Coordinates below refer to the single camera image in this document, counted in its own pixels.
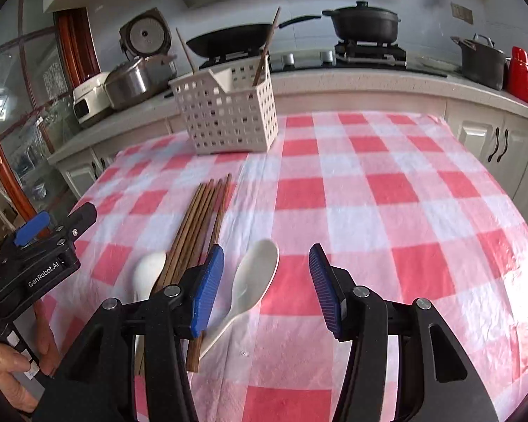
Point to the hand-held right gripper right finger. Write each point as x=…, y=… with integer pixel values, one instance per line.
x=326, y=292

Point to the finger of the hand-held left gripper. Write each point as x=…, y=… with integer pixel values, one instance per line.
x=31, y=228
x=81, y=220

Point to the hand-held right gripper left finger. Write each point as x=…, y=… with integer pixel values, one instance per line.
x=209, y=290

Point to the large white plastic spoon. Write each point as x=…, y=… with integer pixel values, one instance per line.
x=255, y=272

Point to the bundle of wooden chopsticks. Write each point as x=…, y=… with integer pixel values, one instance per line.
x=193, y=224

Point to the white perforated plastic basket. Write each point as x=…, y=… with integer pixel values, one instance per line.
x=229, y=114

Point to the person's left hand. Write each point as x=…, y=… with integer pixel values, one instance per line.
x=4, y=373

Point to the small white plastic spoon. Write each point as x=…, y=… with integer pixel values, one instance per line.
x=149, y=272

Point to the red white checked tablecloth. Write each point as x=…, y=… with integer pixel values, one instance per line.
x=356, y=211

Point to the white kitchen appliance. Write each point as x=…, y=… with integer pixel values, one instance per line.
x=88, y=101

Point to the steel rice cooker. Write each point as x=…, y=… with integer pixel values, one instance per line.
x=132, y=81

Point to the wooden framed glass door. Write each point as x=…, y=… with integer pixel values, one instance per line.
x=75, y=35

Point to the brown wooden chopstick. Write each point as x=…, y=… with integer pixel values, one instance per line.
x=185, y=52
x=267, y=44

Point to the white kitchen counter cabinets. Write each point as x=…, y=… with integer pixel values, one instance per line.
x=475, y=136

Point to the black wok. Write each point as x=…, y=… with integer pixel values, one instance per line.
x=229, y=39

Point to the black glass gas stove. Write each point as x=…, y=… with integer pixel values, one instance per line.
x=378, y=59

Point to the black lidded cooking pot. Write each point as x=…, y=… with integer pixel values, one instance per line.
x=365, y=24

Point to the grey stock pot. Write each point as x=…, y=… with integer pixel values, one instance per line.
x=484, y=66

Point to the red bottle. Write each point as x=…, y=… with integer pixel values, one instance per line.
x=520, y=74

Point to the wall outlet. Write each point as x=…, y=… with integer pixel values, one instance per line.
x=462, y=13

